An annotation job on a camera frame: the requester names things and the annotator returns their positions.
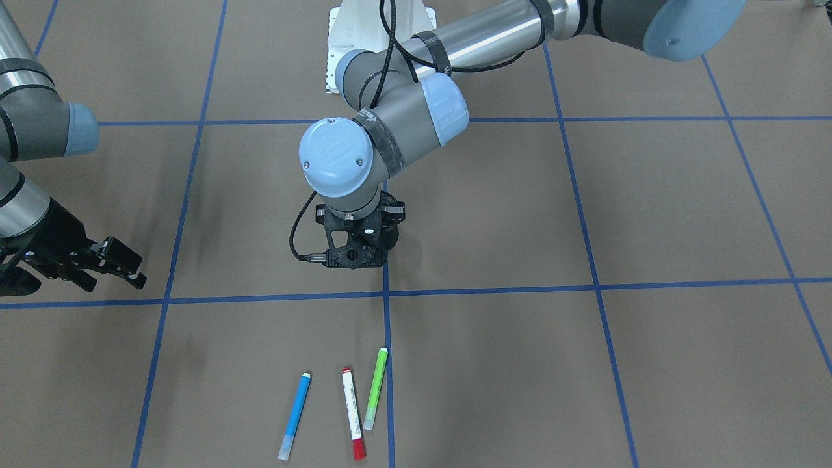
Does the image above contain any red capped white marker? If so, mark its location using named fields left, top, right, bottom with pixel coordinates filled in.
left=341, top=367, right=367, bottom=462

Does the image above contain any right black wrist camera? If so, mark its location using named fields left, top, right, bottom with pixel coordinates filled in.
left=1, top=248, right=42, bottom=297

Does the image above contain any green highlighter pen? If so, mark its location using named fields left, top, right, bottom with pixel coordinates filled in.
left=363, top=346, right=389, bottom=432

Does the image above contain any blue marker pen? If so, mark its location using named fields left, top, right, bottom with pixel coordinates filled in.
left=278, top=371, right=312, bottom=462

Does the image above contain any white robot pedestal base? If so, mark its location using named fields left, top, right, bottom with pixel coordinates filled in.
left=325, top=1, right=437, bottom=94

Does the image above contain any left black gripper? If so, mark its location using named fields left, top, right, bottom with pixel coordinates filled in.
left=315, top=200, right=406, bottom=251

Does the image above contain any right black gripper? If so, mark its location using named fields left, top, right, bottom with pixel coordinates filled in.
left=2, top=199, right=148, bottom=291

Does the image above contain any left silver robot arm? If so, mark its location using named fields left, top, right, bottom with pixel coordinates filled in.
left=299, top=1, right=745, bottom=269

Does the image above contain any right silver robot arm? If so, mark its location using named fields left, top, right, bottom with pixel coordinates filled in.
left=1, top=6, right=148, bottom=297

